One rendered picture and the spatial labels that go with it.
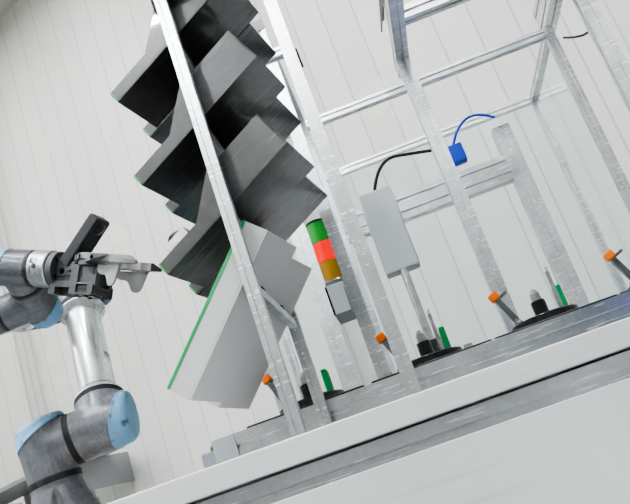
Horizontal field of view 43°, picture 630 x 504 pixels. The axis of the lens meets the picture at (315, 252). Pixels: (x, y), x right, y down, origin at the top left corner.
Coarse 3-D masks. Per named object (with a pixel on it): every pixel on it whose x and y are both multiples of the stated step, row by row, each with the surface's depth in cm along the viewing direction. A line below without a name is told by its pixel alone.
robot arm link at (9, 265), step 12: (0, 252) 161; (12, 252) 160; (24, 252) 159; (0, 264) 159; (12, 264) 158; (24, 264) 157; (0, 276) 160; (12, 276) 159; (24, 276) 158; (12, 288) 161; (24, 288) 162; (36, 288) 164
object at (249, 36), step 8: (248, 24) 148; (248, 32) 149; (256, 32) 151; (240, 40) 149; (248, 40) 151; (256, 40) 153; (264, 40) 154; (256, 48) 154; (264, 48) 156; (264, 56) 158; (272, 56) 160; (168, 120) 151; (144, 128) 151; (152, 128) 150; (160, 128) 151; (168, 128) 152; (152, 136) 151; (160, 136) 152; (168, 136) 154
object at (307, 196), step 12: (300, 192) 142; (312, 192) 145; (324, 192) 149; (288, 204) 142; (300, 204) 145; (312, 204) 148; (276, 216) 142; (288, 216) 145; (300, 216) 148; (264, 228) 141; (276, 228) 145; (288, 228) 148; (216, 276) 141; (192, 288) 141; (204, 288) 141
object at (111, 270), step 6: (108, 258) 149; (114, 258) 149; (120, 258) 148; (126, 258) 148; (132, 258) 148; (102, 264) 153; (108, 264) 150; (114, 264) 149; (120, 264) 149; (102, 270) 151; (108, 270) 150; (114, 270) 149; (108, 276) 150; (114, 276) 149; (108, 282) 150; (114, 282) 149
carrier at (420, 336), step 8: (432, 320) 160; (432, 328) 160; (440, 328) 163; (416, 336) 165; (424, 336) 165; (440, 336) 166; (416, 344) 165; (424, 344) 163; (440, 344) 159; (448, 344) 162; (480, 344) 151; (424, 352) 163; (432, 352) 158; (440, 352) 157; (448, 352) 158; (456, 352) 152; (416, 360) 158; (424, 360) 157; (432, 360) 152
